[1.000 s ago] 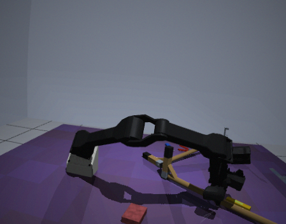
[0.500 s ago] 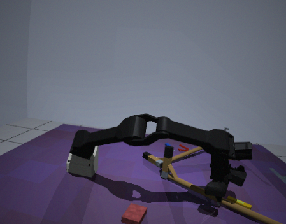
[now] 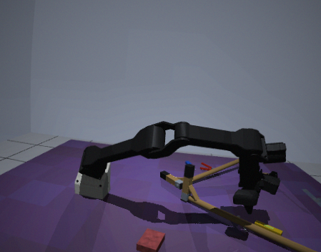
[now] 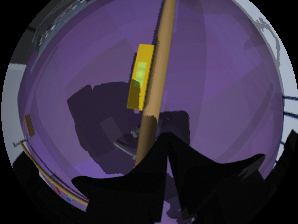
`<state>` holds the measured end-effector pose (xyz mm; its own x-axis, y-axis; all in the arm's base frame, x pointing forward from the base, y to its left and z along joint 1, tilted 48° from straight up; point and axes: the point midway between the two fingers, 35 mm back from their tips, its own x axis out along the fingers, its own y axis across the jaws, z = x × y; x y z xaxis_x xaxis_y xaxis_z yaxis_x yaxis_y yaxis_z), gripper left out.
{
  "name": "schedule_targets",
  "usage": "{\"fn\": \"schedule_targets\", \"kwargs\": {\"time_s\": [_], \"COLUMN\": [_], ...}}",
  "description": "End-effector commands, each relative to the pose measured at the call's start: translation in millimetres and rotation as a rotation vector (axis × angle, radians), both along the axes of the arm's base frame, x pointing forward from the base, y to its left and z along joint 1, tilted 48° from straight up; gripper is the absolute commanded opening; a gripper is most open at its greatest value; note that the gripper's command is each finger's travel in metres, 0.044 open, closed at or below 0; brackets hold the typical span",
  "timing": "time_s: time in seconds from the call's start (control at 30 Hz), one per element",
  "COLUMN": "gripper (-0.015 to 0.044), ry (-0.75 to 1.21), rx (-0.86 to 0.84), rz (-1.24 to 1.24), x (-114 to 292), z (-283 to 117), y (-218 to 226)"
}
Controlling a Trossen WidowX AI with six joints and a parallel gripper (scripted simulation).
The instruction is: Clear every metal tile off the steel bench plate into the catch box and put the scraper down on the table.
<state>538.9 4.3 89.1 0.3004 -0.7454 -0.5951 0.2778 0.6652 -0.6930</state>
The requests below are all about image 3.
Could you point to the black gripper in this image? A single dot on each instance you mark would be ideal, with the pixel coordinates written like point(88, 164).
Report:
point(247, 196)

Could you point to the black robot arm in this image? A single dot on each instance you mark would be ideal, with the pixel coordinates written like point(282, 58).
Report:
point(247, 144)

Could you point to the reddish-brown cube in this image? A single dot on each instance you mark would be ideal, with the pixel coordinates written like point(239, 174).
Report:
point(151, 241)

